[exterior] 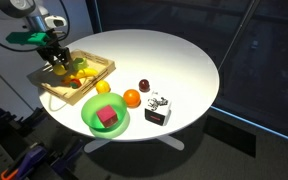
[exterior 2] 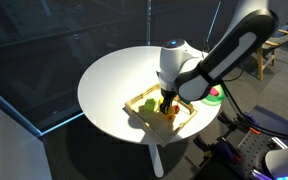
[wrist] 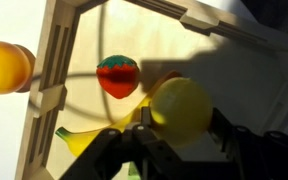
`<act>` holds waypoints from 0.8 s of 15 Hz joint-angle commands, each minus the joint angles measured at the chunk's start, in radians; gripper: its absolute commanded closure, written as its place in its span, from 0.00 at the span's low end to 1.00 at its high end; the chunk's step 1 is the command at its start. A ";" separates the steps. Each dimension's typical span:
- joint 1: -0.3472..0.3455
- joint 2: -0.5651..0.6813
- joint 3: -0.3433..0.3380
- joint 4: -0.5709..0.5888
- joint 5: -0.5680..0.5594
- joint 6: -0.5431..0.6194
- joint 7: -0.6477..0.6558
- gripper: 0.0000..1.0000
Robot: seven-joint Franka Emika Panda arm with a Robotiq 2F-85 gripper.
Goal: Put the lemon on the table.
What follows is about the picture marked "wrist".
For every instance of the yellow toy lemon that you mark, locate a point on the yellow toy lemon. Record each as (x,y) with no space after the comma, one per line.
(182,110)

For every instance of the light wooden tray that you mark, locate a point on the light wooden tray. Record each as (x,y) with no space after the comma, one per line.
(57,40)

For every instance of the red toy strawberry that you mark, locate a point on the red toy strawberry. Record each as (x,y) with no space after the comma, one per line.
(118,78)

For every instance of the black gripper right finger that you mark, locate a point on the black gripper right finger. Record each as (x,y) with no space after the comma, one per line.
(221,128)

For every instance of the yellow toy banana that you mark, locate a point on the yellow toy banana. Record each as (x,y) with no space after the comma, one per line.
(80,140)

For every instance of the yellow-orange round toy fruit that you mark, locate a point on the yellow-orange round toy fruit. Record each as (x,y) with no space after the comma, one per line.
(4,66)

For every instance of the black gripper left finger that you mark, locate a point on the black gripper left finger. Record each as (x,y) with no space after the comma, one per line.
(146,117)

